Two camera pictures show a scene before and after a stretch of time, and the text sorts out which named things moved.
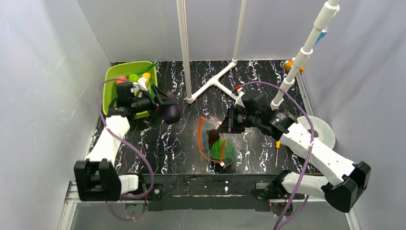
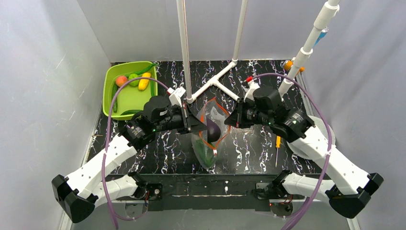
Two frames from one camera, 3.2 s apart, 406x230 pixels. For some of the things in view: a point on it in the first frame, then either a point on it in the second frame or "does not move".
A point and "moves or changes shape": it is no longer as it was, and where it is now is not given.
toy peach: (120, 77) does not move
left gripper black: (155, 101) → (187, 118)
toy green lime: (133, 77) does not move
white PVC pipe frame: (322, 23) does not move
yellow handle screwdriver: (277, 145) does not move
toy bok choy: (221, 149) → (205, 151)
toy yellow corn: (148, 75) does not move
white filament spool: (326, 133) does not move
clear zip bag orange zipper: (221, 148) → (207, 143)
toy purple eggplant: (171, 113) moves or changes shape
